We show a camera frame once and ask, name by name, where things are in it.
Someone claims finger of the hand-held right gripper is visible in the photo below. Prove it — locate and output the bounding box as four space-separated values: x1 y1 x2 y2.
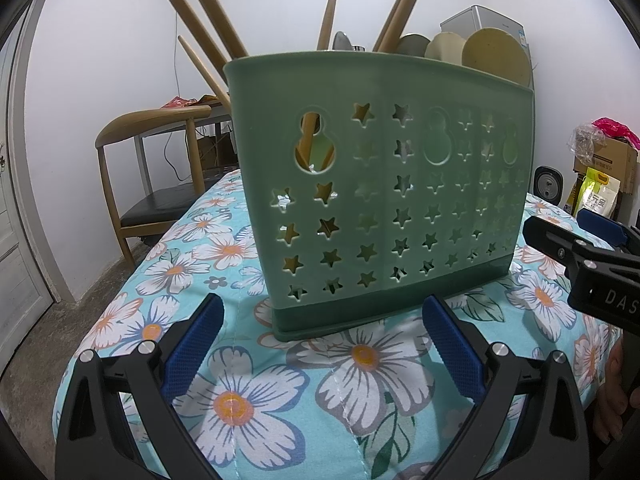
577 209 640 256
522 215 640 281

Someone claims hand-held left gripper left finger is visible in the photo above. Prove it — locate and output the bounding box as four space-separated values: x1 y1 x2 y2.
55 292 226 480

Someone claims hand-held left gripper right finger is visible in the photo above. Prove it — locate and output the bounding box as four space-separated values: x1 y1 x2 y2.
422 294 591 480

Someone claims beige round spoon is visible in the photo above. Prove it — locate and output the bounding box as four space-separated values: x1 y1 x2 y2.
461 27 531 88

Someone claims white ceramic spoon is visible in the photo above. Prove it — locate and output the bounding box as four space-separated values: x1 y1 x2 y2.
425 31 471 66

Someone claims green plastic utensil holder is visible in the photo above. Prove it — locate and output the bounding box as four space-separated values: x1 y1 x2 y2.
222 50 535 345

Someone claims bundle of wooden chopsticks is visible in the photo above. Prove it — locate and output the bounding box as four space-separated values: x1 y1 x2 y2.
145 0 435 173

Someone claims person's right hand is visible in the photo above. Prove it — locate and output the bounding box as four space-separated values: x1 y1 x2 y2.
594 340 640 443

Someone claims black round appliance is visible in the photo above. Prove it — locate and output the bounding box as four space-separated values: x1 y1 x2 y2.
532 165 565 206

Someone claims brown cardboard box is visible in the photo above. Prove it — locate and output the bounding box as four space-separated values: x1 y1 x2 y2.
572 137 638 193

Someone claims clear plastic bag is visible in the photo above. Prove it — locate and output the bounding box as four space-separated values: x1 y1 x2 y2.
570 122 608 161

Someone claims pink plastic bag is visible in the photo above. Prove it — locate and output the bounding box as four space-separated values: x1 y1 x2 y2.
591 116 640 151

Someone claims blue floral blanket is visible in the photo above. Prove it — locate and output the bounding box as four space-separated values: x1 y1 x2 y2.
52 170 626 480

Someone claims long white table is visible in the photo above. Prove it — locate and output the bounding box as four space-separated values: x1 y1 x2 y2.
135 95 236 196

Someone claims white door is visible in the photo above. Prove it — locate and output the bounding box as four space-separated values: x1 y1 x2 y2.
0 0 56 351

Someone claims small cardboard box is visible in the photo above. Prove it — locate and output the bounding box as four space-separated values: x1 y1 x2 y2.
197 132 236 171

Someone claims grey refrigerator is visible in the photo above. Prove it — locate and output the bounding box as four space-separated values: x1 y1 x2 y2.
440 5 535 91

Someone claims wooden chair black seat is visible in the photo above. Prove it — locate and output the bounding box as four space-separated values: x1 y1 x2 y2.
95 105 241 268

